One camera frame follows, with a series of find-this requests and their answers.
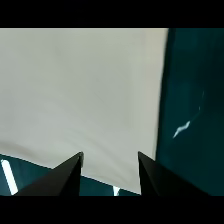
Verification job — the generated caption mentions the white garment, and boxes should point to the white garment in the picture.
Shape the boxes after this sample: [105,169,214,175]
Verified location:
[0,27,169,195]

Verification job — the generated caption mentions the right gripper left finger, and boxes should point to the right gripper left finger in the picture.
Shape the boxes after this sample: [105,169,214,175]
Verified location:
[15,151,85,197]

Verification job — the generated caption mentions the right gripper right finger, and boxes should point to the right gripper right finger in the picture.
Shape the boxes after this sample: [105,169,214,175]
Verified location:
[137,151,212,197]

